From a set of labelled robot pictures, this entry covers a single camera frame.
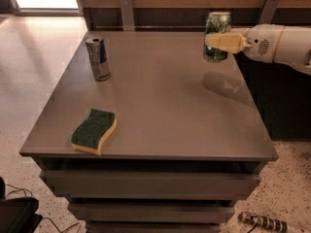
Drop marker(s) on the upper grey drawer front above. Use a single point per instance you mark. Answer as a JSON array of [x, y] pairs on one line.
[[149, 185]]

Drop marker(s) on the grey drawer cabinet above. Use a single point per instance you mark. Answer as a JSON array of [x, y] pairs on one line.
[[176, 113]]

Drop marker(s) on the left metal wall bracket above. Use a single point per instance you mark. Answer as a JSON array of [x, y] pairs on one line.
[[127, 15]]

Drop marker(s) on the grey drawer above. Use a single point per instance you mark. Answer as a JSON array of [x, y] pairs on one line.
[[151, 213], [149, 185]]

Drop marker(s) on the green soda can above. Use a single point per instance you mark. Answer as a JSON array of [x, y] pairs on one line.
[[216, 22]]

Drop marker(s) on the blue silver energy drink can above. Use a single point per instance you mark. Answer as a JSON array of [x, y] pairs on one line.
[[98, 58]]

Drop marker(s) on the lower grey drawer front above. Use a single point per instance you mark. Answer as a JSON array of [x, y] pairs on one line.
[[151, 213]]

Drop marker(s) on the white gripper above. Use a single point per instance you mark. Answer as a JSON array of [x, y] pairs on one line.
[[261, 44]]

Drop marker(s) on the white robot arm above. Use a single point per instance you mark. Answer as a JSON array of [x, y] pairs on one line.
[[288, 45]]

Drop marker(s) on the green yellow sponge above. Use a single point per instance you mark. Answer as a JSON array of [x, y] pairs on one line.
[[92, 133]]

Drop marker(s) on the black box at bottom left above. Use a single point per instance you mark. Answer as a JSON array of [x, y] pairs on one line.
[[18, 215]]

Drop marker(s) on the black power strip on floor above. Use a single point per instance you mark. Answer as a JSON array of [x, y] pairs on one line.
[[264, 222]]

